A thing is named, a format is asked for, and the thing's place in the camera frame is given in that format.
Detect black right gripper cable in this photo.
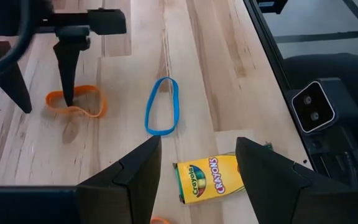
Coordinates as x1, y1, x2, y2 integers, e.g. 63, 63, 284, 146
0, 0, 35, 80

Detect blue rubber band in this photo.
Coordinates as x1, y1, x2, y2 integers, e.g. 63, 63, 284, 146
144, 76, 180, 137

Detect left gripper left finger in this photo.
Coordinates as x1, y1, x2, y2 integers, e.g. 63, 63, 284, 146
78, 136, 163, 224

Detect white framed table camera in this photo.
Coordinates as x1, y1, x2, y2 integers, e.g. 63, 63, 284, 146
290, 77, 358, 134

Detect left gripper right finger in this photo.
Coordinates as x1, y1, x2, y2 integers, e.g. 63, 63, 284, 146
235, 136, 315, 224

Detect yellow green crayon box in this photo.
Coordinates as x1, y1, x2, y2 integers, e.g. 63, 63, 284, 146
172, 142, 275, 205

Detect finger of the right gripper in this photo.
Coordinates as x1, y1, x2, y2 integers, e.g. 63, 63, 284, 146
53, 26, 91, 106
0, 40, 32, 114

